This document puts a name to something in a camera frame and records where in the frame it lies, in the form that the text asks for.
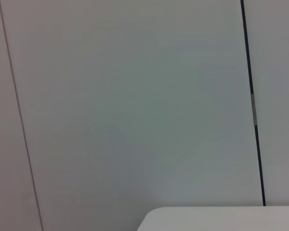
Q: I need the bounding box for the small metal seam clip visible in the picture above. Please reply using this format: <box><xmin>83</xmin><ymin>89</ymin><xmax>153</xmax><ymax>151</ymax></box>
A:
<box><xmin>250</xmin><ymin>94</ymin><xmax>258</xmax><ymax>126</ymax></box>

